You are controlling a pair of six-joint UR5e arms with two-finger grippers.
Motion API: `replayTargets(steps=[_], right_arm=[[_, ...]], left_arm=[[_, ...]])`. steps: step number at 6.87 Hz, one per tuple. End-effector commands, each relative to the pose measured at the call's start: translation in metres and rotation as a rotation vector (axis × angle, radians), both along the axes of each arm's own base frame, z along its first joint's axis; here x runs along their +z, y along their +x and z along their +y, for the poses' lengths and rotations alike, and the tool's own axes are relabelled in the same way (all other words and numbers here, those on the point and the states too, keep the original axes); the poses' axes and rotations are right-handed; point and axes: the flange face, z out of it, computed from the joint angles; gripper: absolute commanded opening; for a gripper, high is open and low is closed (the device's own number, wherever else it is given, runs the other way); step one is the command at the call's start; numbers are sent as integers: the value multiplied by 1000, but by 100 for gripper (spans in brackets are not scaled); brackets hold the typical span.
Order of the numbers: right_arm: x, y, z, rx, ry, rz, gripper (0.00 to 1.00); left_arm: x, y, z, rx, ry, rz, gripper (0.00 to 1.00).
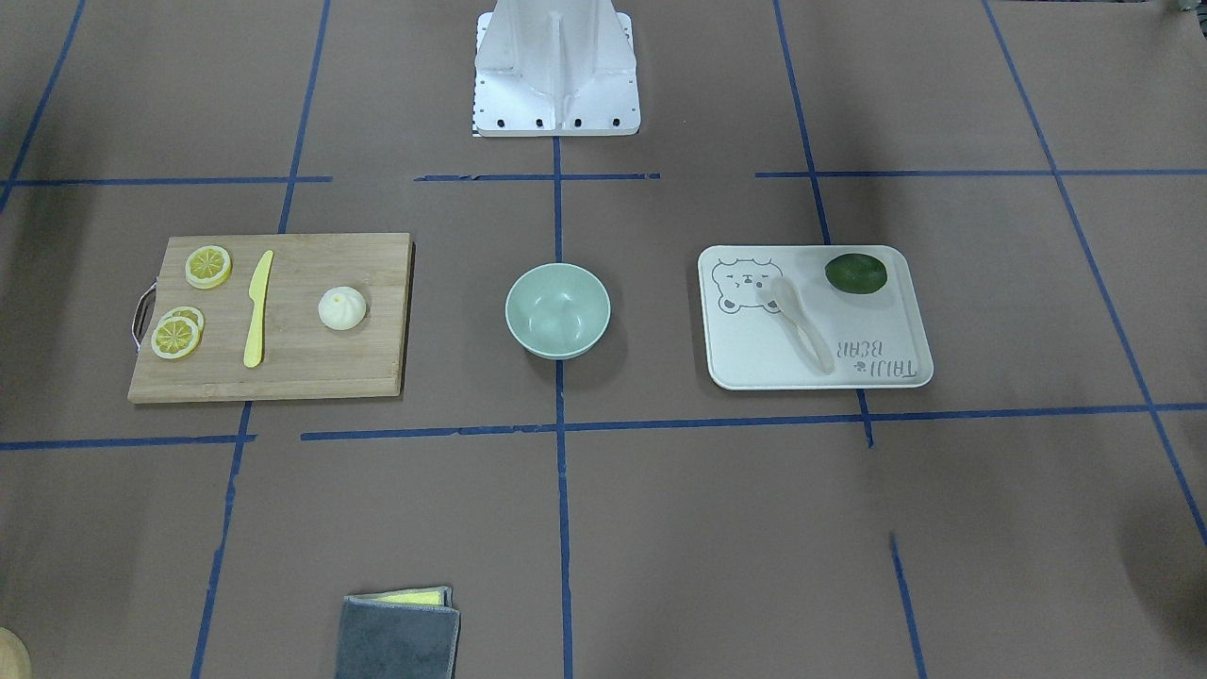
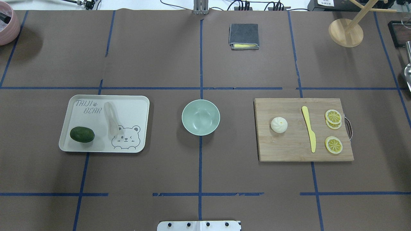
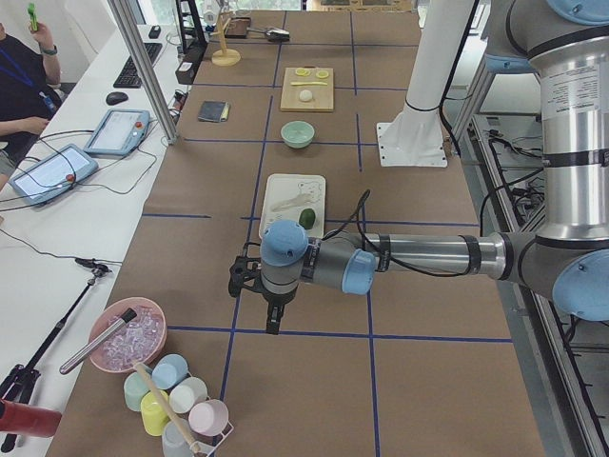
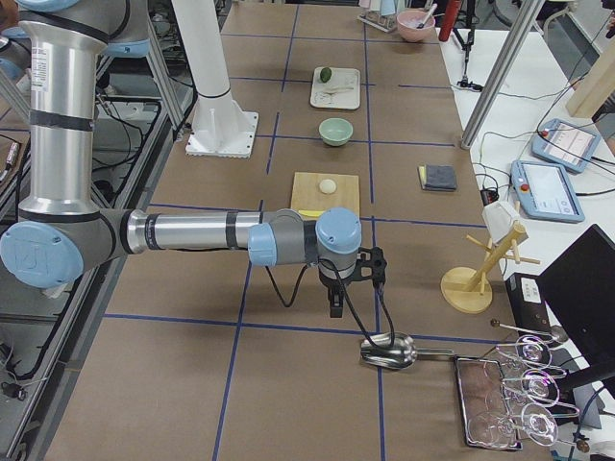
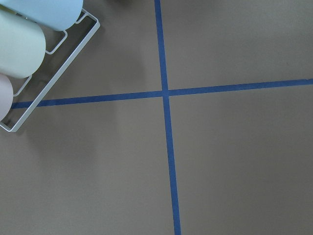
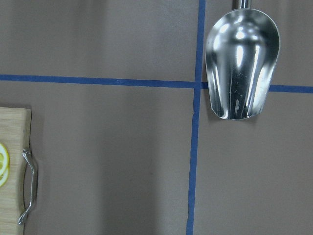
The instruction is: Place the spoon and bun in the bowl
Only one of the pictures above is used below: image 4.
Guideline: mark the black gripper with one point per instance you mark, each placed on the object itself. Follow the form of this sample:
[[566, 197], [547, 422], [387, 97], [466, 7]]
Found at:
[[332, 288]]

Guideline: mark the white steamed bun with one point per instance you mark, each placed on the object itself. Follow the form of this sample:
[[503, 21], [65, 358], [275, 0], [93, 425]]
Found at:
[[327, 186]]

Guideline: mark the white plastic spoon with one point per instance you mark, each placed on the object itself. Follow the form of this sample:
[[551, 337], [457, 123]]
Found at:
[[337, 90]]

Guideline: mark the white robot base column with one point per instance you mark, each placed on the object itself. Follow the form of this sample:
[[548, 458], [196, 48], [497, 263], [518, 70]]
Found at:
[[219, 127]]

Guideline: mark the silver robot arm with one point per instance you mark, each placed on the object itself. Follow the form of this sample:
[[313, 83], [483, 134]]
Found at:
[[61, 234]]

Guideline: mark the mint green bowl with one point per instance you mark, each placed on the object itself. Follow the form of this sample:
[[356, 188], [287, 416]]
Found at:
[[335, 131]]

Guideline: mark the pink bowl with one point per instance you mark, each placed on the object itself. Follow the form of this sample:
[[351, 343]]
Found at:
[[412, 25]]

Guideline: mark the steel scoop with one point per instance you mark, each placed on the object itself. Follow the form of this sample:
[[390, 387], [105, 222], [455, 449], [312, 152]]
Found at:
[[396, 351]]

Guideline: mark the yellow plastic knife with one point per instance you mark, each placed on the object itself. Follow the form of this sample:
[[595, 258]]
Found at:
[[311, 213]]

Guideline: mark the bamboo cutting board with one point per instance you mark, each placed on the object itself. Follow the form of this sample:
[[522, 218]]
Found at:
[[307, 196]]

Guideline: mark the wooden mug tree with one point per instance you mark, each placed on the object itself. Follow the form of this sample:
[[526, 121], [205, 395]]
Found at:
[[468, 290]]

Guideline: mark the grey folded cloth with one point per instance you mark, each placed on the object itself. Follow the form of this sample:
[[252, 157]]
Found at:
[[437, 177]]

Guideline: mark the white mug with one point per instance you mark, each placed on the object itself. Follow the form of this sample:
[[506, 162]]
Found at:
[[499, 218]]

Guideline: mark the wine glass rack tray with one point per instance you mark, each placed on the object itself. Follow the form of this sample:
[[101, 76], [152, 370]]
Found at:
[[478, 384]]

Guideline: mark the cream bear tray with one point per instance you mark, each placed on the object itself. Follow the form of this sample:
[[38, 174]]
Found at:
[[340, 77]]

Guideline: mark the green avocado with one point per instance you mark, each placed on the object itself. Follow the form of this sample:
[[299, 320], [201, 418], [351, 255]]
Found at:
[[325, 74]]

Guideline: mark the teach pendant near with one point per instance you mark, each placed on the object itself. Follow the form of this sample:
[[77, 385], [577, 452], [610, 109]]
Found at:
[[545, 192]]

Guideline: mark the teach pendant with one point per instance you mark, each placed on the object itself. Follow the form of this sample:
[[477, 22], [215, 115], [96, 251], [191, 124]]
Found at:
[[560, 142], [545, 192]]

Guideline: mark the black monitor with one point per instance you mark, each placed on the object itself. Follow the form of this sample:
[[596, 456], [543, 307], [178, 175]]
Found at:
[[578, 287]]

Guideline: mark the black tripod stand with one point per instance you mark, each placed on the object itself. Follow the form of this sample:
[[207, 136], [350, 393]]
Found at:
[[466, 45]]

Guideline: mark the teach pendant far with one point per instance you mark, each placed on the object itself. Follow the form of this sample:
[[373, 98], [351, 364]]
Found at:
[[560, 142]]

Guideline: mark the aluminium frame post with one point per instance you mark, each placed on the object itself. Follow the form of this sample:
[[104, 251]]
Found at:
[[511, 48]]

